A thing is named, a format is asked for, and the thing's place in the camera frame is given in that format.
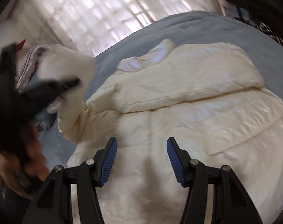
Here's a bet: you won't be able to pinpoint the person left hand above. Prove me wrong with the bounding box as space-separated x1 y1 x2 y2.
0 124 49 199

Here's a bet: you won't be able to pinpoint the black white patterned clothes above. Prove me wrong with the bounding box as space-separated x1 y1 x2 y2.
245 19 283 47

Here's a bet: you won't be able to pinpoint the white floral curtain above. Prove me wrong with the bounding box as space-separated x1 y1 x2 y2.
9 0 224 56

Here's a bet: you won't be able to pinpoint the folded floral quilt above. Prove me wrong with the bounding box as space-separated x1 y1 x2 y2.
16 45 52 93

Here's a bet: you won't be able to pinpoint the white puffer down coat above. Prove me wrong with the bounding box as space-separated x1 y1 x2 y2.
36 38 283 224

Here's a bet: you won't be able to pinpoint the blue fleece bed cover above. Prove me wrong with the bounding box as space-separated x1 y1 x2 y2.
38 10 283 171

